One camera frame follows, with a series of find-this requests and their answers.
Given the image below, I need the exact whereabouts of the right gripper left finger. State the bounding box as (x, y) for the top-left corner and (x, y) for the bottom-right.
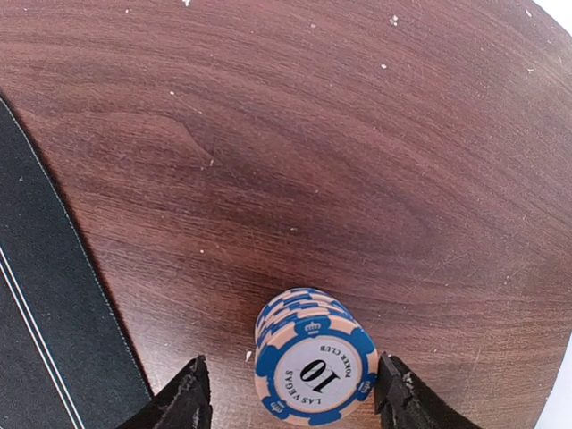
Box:
(118, 355), (213, 429)

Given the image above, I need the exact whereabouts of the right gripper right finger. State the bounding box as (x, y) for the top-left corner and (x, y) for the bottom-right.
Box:
(374, 353), (480, 429)

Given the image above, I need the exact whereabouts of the round black poker mat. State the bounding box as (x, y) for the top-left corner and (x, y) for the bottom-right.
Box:
(1, 105), (150, 428)

